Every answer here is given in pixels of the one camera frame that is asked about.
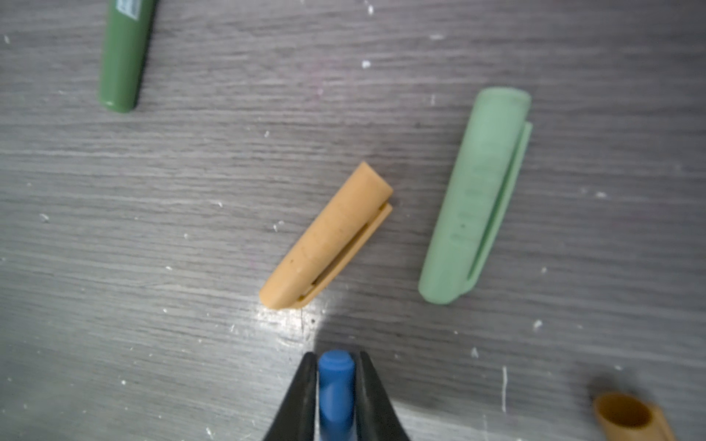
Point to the dark green pen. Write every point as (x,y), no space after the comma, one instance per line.
(126,41)

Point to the blue pen cap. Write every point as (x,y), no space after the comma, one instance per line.
(336,372)

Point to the light green pen cap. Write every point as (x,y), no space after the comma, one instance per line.
(480,188)

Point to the brown pen cap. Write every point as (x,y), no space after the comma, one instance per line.
(623,417)

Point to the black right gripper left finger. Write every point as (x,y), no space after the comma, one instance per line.
(295,418)

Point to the tan pen cap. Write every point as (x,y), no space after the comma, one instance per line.
(336,235)

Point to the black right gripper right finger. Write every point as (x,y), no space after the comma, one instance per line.
(376,419)

